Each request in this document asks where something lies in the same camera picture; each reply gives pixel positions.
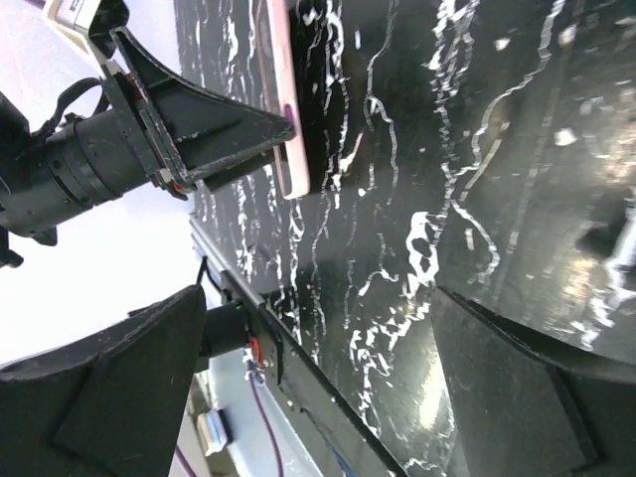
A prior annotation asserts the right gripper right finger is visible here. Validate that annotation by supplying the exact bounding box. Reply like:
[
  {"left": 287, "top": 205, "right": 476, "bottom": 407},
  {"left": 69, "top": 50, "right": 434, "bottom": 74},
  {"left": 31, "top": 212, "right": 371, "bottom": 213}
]
[{"left": 432, "top": 287, "right": 635, "bottom": 476}]

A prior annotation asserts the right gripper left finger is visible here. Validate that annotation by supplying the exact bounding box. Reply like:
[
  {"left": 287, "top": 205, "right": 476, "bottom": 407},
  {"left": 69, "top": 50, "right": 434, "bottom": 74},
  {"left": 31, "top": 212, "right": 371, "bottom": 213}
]
[{"left": 1, "top": 285, "right": 206, "bottom": 476}]

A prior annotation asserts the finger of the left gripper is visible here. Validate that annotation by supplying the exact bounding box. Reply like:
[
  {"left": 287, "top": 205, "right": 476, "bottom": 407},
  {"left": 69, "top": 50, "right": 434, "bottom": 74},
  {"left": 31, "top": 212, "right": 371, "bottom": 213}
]
[
  {"left": 109, "top": 27, "right": 294, "bottom": 182},
  {"left": 204, "top": 157, "right": 268, "bottom": 193}
]

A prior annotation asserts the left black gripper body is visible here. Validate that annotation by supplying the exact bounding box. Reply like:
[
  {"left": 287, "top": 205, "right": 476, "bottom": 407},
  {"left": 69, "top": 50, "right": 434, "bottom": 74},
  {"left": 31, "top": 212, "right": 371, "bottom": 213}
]
[{"left": 1, "top": 69, "right": 196, "bottom": 246}]

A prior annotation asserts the pink cased phone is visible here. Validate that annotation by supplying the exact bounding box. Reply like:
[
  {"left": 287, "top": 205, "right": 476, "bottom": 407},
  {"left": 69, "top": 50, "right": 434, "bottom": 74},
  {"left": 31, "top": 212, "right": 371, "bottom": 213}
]
[{"left": 254, "top": 1, "right": 311, "bottom": 200}]

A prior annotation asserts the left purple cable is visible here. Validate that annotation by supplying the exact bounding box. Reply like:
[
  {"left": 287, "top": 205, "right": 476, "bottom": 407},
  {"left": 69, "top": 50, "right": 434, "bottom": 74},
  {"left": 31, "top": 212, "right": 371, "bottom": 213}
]
[{"left": 173, "top": 367, "right": 285, "bottom": 477}]

